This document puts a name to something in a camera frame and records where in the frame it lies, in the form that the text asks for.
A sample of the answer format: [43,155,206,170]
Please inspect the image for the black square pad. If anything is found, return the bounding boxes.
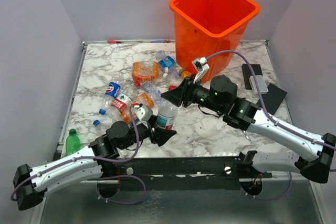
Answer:
[261,83,287,115]

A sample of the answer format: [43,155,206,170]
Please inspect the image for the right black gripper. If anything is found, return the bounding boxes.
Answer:
[161,74,225,114]

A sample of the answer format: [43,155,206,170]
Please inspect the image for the grey small case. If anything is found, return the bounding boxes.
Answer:
[249,75,268,94]

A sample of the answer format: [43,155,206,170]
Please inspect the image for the clear bottle at table edge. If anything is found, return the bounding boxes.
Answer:
[118,149,133,158]

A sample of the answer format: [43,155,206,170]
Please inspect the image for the clear crumpled water bottle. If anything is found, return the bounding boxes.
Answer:
[141,82,162,105]

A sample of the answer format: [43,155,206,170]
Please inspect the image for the purple cable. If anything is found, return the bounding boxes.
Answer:
[206,50,336,201]
[10,103,148,205]

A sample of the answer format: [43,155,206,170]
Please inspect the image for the red marker pen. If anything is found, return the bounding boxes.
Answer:
[107,39,123,44]

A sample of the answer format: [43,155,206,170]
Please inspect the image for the orange juice small bottle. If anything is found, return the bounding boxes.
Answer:
[178,69,193,80]

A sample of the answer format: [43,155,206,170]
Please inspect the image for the blue red pen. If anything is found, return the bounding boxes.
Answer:
[150,40,171,44]

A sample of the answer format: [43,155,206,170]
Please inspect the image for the black flat box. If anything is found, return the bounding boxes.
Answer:
[241,63,263,90]

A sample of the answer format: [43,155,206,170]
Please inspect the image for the Pepsi bottle blue cap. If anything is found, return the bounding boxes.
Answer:
[98,72,124,115]

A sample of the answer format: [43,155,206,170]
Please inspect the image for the blue label water bottle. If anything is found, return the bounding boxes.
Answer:
[156,100,177,130]

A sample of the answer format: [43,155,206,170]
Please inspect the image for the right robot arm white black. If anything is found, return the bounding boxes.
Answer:
[161,75,335,184]

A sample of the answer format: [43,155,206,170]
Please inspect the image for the light blue label bottle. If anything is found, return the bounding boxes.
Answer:
[155,50,176,73]

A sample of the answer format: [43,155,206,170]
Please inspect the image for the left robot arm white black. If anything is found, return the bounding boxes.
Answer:
[10,121,176,211]

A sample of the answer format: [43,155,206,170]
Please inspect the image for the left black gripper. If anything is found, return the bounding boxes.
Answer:
[120,114,176,150]

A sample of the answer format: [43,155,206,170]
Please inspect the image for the green plastic bottle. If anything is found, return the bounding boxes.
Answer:
[66,129,81,156]

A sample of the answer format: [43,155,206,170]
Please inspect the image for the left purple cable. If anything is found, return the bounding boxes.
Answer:
[10,103,148,205]

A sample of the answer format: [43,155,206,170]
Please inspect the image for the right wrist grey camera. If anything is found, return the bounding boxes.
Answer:
[192,57,209,84]

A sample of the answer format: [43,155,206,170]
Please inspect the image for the small blue cap bottle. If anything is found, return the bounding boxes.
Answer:
[93,120,101,127]

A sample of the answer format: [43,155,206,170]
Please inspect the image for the red white label bottle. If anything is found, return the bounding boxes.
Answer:
[110,91,132,120]

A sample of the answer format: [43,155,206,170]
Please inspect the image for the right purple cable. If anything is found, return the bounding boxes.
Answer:
[206,50,336,201]

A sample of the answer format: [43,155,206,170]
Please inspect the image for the silver wrench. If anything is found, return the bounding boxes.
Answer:
[244,131,250,141]

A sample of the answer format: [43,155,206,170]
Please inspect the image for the orange plastic bin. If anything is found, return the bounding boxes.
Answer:
[169,0,260,73]

